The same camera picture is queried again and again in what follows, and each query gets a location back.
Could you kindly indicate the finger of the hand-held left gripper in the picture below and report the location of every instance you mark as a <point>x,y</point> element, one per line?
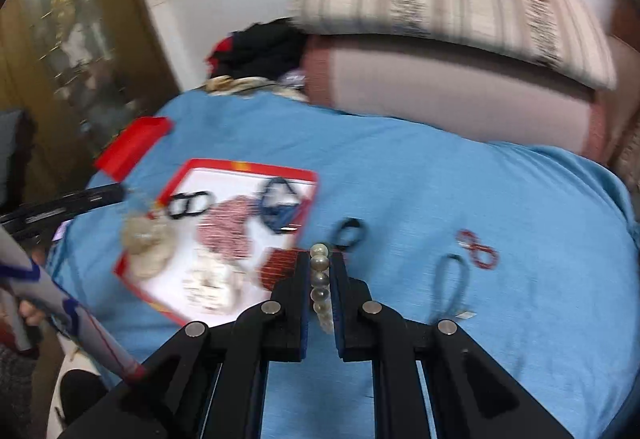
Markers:
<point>60,209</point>

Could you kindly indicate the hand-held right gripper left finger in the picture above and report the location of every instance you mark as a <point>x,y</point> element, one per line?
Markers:
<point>303,319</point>

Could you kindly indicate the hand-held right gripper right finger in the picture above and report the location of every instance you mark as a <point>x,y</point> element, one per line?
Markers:
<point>338,319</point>

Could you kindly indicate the dark red dotted scrunchie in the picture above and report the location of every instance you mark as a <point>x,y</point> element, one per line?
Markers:
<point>275,266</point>

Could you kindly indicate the cream organza scrunchie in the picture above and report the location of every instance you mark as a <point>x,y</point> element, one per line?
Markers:
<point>145,244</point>

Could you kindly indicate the white cherry print scrunchie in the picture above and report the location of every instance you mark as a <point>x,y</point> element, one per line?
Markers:
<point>210,284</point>

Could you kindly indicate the navy striped headband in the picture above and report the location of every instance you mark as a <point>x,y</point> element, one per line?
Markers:
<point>277,215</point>

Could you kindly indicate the red plaid scrunchie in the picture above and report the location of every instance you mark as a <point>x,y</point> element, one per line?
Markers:
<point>225,229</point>

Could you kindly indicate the red tray box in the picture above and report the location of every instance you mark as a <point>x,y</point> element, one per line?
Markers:
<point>225,181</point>

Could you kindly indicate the person's left hand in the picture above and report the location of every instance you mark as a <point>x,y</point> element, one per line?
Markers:
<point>32,314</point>

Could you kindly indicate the red box lid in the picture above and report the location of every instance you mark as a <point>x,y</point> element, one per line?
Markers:
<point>135,141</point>

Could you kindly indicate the wooden glass cabinet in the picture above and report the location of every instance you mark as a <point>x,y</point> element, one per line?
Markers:
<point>75,44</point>

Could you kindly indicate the blue blanket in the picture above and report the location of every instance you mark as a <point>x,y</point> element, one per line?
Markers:
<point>450,169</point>

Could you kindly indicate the beige patterned scarf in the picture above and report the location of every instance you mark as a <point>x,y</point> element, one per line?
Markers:
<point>235,84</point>

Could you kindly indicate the pile of dark clothes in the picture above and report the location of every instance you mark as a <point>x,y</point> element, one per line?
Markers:
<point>260,49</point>

